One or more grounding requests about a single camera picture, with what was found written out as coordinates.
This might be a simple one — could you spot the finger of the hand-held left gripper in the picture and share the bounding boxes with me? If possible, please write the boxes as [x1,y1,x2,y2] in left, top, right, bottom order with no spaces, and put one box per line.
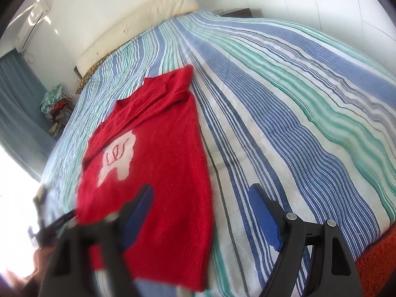
[46,209,77,234]

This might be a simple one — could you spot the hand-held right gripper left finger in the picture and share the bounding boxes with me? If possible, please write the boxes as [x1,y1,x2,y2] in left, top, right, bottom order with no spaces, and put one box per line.
[40,184,154,297]

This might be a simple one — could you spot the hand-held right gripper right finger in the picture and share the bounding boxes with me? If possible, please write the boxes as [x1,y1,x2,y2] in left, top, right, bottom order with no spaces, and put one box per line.
[249,183,363,297]

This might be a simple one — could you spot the red knitted sweater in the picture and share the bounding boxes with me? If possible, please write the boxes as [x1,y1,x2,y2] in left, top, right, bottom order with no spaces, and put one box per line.
[76,65,217,293]

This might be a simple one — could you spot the pile of colourful clothes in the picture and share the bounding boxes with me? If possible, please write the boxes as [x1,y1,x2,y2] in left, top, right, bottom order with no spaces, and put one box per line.
[40,83,75,138]

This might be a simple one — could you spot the blue curtain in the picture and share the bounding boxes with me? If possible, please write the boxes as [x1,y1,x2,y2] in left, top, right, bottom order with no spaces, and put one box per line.
[0,48,58,181]

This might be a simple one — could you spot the striped bed sheet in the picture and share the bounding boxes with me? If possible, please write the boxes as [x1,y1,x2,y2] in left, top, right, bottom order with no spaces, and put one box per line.
[40,10,396,297]

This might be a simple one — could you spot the yellow patterned pillow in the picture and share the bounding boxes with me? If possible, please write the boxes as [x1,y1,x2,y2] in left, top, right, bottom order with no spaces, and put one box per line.
[75,56,109,95]

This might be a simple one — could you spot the cream padded headboard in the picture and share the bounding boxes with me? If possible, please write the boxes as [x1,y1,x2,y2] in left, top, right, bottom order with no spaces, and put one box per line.
[74,0,201,75]

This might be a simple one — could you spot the white air conditioner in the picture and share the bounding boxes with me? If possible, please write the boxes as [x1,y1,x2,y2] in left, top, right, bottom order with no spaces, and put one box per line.
[14,0,52,52]

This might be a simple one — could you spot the dark nightstand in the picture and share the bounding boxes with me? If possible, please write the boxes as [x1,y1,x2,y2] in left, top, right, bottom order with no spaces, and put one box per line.
[215,8,252,19]

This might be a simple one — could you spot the white wardrobe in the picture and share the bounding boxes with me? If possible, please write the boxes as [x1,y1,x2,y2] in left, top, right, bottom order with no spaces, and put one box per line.
[241,0,396,65]

